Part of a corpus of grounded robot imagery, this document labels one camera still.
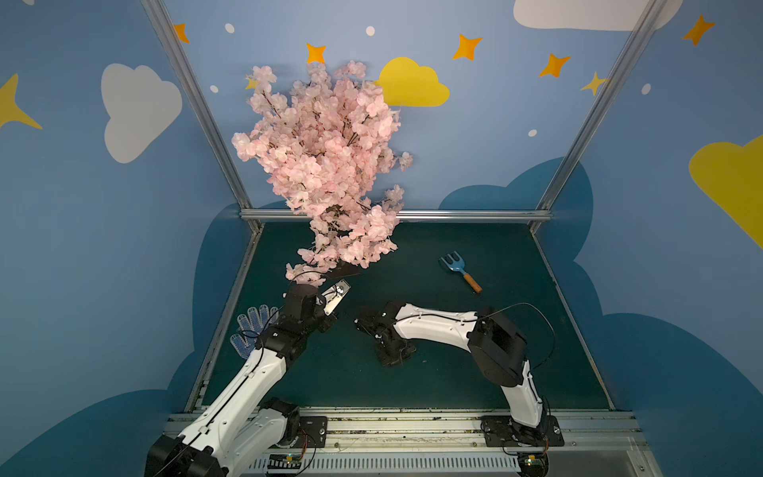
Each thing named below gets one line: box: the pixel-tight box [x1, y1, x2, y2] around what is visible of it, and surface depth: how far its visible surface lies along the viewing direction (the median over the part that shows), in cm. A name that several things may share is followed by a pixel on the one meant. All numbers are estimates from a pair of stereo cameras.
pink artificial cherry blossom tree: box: [230, 60, 415, 287], surface depth 72 cm
